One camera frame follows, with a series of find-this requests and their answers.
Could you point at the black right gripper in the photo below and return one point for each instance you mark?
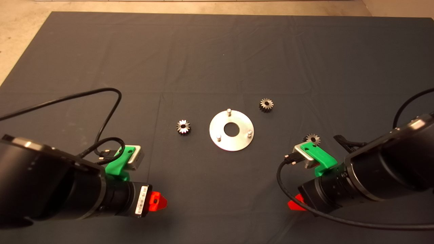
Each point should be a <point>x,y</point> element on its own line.
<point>315,195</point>

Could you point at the round metal carrier plate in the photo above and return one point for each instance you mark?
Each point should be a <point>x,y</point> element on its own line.
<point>242,144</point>

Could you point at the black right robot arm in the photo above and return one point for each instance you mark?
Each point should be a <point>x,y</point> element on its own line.
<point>390,162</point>

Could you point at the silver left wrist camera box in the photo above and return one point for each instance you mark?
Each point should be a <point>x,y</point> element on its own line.
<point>137,161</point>

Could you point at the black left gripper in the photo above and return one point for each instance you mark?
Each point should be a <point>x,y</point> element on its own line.
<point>140,200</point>

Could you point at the green right camera mount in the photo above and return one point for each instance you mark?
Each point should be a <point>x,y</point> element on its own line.
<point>323,159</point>

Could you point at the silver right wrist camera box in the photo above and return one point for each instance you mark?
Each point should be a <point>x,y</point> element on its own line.
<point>310,162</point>

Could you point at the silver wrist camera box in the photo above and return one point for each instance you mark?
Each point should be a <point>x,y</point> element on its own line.
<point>137,161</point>
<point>310,162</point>

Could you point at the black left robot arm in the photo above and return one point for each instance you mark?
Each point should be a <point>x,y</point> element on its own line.
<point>51,183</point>

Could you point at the green left camera mount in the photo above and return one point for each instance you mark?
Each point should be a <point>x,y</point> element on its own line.
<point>117,166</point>

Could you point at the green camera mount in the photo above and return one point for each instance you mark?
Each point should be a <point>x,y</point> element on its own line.
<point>323,159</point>
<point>117,166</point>

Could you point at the small steel planetary gear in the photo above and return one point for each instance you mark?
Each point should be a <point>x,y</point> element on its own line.
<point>316,138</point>
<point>270,106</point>
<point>187,128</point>

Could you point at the dark grey table cloth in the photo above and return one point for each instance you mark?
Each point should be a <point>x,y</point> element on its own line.
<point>203,51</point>

